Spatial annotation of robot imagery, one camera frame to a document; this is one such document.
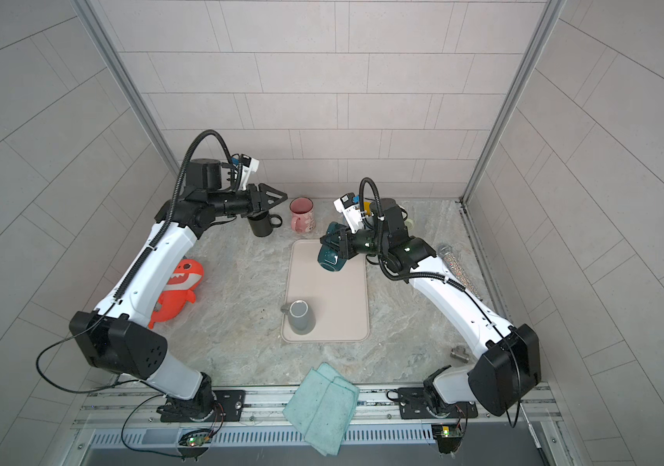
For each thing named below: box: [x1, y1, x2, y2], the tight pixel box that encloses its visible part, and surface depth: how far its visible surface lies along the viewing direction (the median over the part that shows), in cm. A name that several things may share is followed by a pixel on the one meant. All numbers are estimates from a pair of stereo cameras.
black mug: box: [247, 210, 283, 238], surface depth 107 cm
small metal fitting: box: [450, 345, 470, 363], surface depth 80 cm
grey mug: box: [280, 299, 317, 335], surface depth 80 cm
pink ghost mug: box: [289, 196, 317, 234], surface depth 101 cm
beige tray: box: [281, 239, 369, 343], surface depth 90 cm
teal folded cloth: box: [282, 362, 361, 457], surface depth 72 cm
